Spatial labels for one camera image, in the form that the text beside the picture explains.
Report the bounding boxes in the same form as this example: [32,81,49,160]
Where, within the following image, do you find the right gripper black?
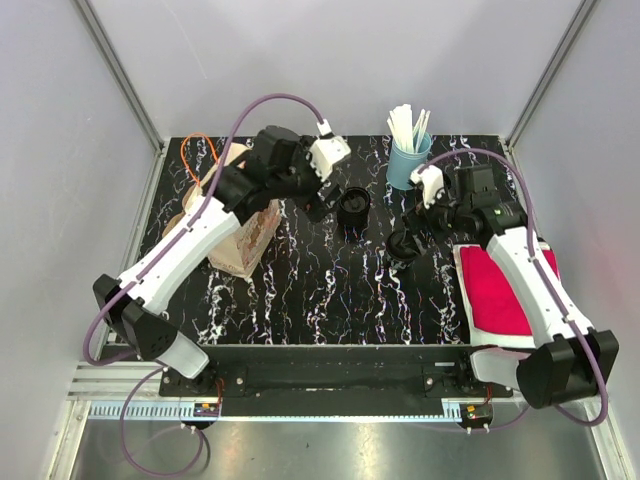
[400,181,470,256]

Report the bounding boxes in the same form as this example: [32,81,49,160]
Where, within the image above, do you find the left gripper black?
[270,137,346,223]

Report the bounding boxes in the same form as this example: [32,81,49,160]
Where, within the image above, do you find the brown paper takeout bag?
[180,133,281,278]

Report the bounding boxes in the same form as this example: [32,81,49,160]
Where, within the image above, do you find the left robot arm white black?
[93,126,351,396]

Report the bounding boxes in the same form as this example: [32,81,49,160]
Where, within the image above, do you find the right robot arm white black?
[405,165,619,409]

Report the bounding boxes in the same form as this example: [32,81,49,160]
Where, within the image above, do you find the black ribbed cup with lid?
[336,187,371,228]

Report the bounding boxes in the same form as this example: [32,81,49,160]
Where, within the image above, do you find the light blue cup holder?
[386,133,432,191]

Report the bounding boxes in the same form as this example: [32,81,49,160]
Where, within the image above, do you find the red folded cloth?
[454,245,532,340]

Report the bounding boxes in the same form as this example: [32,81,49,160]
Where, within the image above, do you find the white tray under cloth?
[454,227,573,349]

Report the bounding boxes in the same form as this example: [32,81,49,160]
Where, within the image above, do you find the cardboard cup carrier left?
[162,212,185,238]

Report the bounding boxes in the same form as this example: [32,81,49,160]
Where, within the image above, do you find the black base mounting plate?
[159,345,512,420]

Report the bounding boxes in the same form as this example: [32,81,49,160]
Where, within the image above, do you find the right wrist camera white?
[409,165,445,209]

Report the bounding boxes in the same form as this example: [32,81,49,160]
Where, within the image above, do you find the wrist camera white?
[309,119,351,182]
[409,165,445,209]

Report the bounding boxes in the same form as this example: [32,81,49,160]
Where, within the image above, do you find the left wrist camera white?
[309,119,351,182]

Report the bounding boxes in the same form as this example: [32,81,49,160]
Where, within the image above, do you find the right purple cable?
[417,148,611,434]

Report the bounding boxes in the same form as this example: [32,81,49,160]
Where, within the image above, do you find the purple cable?
[82,93,331,474]
[417,148,611,434]

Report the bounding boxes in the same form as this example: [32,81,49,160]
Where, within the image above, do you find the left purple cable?
[82,93,331,474]

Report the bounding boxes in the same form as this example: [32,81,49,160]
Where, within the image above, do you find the aluminium front rail frame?
[47,362,640,480]

